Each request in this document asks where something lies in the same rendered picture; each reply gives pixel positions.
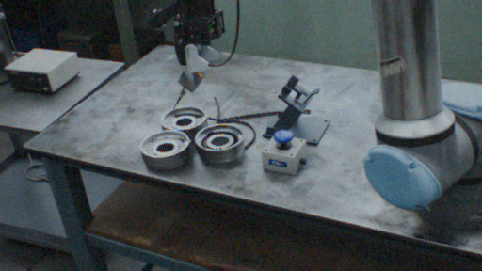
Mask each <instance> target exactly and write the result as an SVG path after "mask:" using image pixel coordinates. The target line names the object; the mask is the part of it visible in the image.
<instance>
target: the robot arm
mask: <svg viewBox="0 0 482 271"><path fill-rule="evenodd" d="M371 2H372V16H373V23H374V29H375V37H376V50H377V57H378V70H379V83H380V90H381V97H382V104H383V111H382V112H381V113H379V115H378V116H377V117H376V120H375V129H376V143H377V144H376V146H375V147H372V148H371V149H370V150H369V151H368V154H366V155H365V158H364V173H365V175H366V178H367V179H368V182H369V183H370V184H371V185H372V188H373V189H375V190H376V192H377V193H379V195H380V196H381V197H382V198H383V199H384V200H387V202H389V203H390V204H392V205H394V206H395V207H397V208H402V209H404V210H408V211H415V212H416V213H418V215H419V216H421V217H422V219H424V220H425V221H427V222H429V223H430V224H433V225H435V226H437V227H439V228H444V229H447V230H450V231H477V230H480V229H482V86H477V85H472V84H467V83H448V84H444V85H442V81H441V59H440V47H439V35H438V24H437V1H436V0H371ZM174 16H175V18H174V19H175V21H174V23H173V29H174V30H173V33H174V34H173V37H174V48H175V52H176V56H177V59H178V61H179V63H180V65H181V67H182V69H183V71H184V72H185V74H186V76H187V78H188V79H189V81H190V82H192V83H195V77H194V72H203V71H207V70H208V63H207V62H210V61H214V60H217V59H219V54H218V52H216V51H215V50H213V49H212V48H210V47H209V46H212V42H211V40H214V39H219V38H220V37H222V33H225V25H224V19H223V9H216V7H215V0H176V1H174V2H172V3H171V4H169V6H166V7H165V8H163V9H161V8H160V9H159V10H155V11H154V12H153V13H152V14H151V15H150V18H148V19H147V24H148V25H149V26H150V27H151V29H152V30H154V29H155V28H160V27H162V26H164V25H166V23H167V22H169V19H171V18H172V17H174ZM220 17H221V18H222V24H223V28H221V21H220ZM187 42H188V45H187ZM201 58H204V59H205V60H206V61H207V62H206V61H205V60H204V59H201Z"/></svg>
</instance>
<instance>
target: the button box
mask: <svg viewBox="0 0 482 271"><path fill-rule="evenodd" d="M261 155H262V163H263V169H264V170H268V171H272V172H276V173H283V174H287V175H291V176H294V177H295V176H296V173H297V172H298V170H299V168H300V167H301V166H302V165H306V163H307V159H306V158H307V140H306V139H299V138H293V139H292V141H290V142H288V143H287V145H285V146H282V145H281V143H277V142H276V141H275V140H274V139H273V137H272V139H270V141H269V142H268V144H267V145H266V146H265V148H264V149H263V150H262V151H261Z"/></svg>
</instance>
